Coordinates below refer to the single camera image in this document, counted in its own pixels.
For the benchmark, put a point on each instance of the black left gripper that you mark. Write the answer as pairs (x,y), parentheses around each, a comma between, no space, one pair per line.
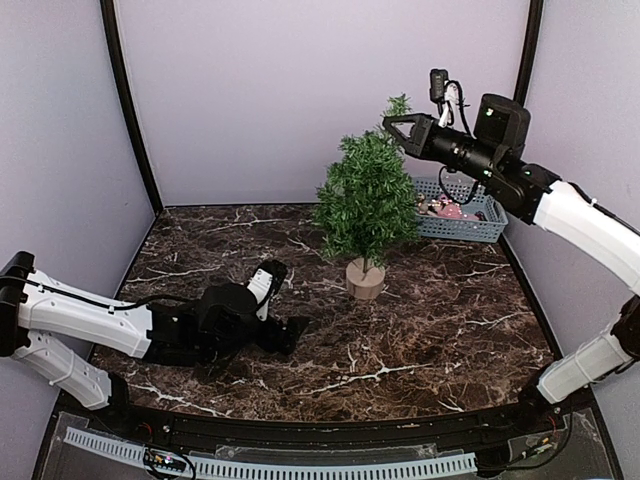
(271,340)

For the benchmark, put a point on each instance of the small green christmas tree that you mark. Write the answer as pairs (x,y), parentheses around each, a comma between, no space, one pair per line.
(366,207)

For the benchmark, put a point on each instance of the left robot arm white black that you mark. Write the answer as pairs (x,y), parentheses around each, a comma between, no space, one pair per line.
(159,329)

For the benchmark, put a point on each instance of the black frame post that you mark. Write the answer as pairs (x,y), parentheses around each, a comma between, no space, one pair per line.
(126,101)
(529,48)

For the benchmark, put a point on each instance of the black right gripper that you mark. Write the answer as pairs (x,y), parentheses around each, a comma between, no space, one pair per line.
(414,145)

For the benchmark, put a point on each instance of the left black frame post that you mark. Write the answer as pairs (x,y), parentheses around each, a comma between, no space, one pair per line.
(126,101)

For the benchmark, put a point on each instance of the grey slotted cable duct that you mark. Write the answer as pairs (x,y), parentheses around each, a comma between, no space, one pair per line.
(256,463)

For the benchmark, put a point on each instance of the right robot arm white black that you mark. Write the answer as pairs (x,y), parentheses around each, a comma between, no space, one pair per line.
(491,155)

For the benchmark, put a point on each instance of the black front rail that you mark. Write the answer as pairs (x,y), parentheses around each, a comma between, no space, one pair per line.
(482,428)

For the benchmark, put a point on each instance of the pink plush ornament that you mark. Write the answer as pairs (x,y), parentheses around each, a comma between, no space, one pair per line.
(452,210)

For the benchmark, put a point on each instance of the right black frame post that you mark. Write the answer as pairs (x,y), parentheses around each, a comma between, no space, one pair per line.
(529,48)

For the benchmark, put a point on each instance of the blue plastic basket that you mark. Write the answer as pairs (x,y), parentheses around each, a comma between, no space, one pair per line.
(459,189)

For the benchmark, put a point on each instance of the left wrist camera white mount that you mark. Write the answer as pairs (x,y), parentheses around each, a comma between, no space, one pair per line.
(265,283)

